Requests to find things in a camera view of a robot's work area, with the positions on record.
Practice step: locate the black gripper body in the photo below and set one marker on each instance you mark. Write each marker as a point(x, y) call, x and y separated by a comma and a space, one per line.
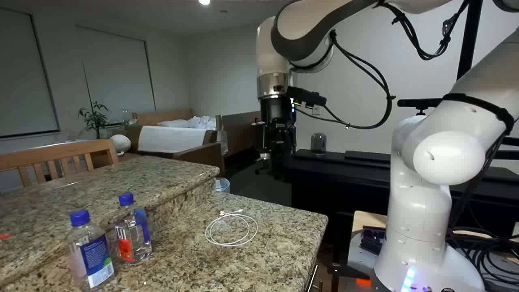
point(277, 117)

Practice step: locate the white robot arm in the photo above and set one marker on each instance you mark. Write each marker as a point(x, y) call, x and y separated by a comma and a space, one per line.
point(428, 154)

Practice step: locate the grey cylinder speaker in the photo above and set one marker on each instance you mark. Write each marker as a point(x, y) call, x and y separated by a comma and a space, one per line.
point(318, 141)

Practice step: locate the bed with white sheets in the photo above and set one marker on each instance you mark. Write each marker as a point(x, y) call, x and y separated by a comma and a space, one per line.
point(186, 137)

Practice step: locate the black low cabinet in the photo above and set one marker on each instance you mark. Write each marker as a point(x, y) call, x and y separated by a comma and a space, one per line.
point(345, 182)

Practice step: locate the clear plastic cup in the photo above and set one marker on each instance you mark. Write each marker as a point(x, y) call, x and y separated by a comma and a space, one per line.
point(220, 185)

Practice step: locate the white round lamp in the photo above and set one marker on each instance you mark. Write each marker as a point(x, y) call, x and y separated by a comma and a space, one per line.
point(121, 143)

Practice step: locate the green potted plant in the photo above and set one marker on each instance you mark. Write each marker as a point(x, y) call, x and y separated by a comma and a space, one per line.
point(94, 117)

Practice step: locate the small clear water bottle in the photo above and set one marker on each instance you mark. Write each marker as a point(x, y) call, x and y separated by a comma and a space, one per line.
point(133, 239)

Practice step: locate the large clear water bottle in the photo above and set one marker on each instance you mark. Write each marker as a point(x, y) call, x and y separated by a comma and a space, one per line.
point(89, 258)

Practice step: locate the wooden chair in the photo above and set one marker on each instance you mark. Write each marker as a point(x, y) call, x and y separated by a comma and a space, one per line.
point(57, 161)

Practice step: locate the dark camera pole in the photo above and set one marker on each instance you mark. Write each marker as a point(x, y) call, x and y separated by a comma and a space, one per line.
point(473, 10)

